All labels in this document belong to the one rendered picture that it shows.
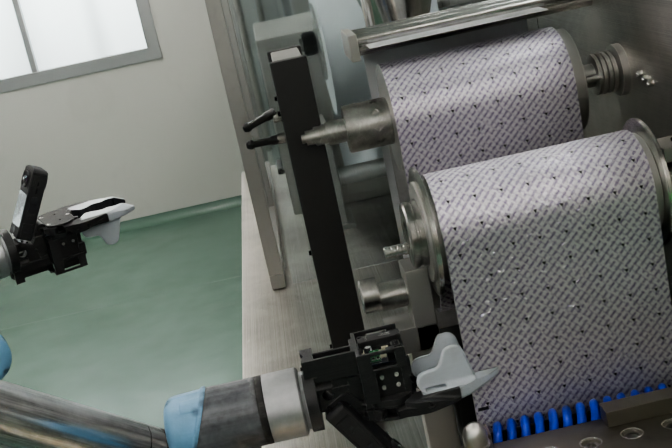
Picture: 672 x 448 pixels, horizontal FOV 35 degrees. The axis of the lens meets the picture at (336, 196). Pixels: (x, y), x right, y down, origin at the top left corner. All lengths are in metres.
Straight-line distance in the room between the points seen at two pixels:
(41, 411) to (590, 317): 0.60
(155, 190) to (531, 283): 5.75
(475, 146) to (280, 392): 0.43
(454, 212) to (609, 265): 0.18
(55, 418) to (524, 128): 0.67
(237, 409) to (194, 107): 5.62
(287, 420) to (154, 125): 5.67
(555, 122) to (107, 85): 5.50
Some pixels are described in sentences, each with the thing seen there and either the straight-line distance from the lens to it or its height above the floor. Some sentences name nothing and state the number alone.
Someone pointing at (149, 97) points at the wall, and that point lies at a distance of 6.73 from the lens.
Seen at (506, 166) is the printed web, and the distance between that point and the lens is 1.17.
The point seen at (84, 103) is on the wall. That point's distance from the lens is 6.78.
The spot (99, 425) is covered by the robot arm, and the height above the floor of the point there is 1.12.
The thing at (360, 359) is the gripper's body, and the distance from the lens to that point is 1.13.
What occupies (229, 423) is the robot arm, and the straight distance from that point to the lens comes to 1.15.
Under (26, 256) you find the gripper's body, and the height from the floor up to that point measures 1.20.
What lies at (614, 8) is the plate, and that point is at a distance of 1.47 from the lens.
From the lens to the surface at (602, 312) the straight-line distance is 1.21.
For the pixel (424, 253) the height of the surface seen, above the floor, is 1.24.
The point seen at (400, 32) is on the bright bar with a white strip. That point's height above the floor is 1.45.
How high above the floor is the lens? 1.60
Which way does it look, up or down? 14 degrees down
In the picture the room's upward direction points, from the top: 12 degrees counter-clockwise
